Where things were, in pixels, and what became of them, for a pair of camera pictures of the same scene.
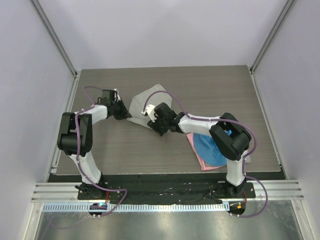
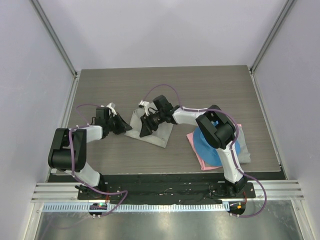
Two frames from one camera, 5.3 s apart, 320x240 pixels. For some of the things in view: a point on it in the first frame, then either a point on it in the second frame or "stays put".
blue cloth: x=209 y=150 stays put
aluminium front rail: x=276 y=191 stays put
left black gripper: x=124 y=114 -> x=123 y=126
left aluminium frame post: x=60 y=49 stays put
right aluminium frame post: x=281 y=18 stays put
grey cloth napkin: x=152 y=96 -> x=159 y=137
